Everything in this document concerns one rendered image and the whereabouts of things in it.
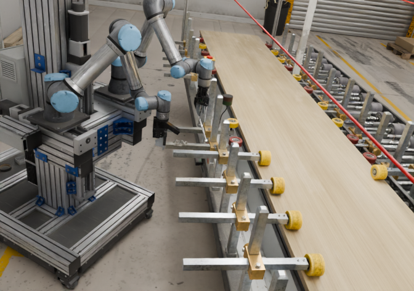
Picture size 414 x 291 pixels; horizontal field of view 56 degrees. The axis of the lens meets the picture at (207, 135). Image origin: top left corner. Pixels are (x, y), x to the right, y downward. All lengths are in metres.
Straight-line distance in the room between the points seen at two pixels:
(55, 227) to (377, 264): 1.86
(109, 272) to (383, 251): 1.64
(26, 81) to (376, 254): 2.02
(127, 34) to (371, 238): 1.42
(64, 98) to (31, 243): 1.05
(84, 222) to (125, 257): 0.36
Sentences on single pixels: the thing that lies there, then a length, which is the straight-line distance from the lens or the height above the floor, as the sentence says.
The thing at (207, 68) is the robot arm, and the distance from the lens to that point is 2.27.
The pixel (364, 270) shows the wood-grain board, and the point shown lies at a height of 0.90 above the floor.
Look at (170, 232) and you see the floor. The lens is 2.97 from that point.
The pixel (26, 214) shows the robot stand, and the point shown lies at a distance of 2.84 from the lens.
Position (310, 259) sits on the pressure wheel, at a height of 0.98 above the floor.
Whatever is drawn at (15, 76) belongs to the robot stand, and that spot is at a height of 1.13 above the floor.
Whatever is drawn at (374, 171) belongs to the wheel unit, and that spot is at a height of 0.95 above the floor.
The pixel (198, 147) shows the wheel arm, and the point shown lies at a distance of 2.31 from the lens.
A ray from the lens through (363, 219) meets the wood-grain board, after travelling 1.99.
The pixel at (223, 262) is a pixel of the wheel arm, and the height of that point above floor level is 0.96.
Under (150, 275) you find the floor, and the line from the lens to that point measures 2.68.
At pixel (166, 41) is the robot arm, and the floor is 1.42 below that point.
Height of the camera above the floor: 2.01
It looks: 28 degrees down
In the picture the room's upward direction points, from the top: 8 degrees clockwise
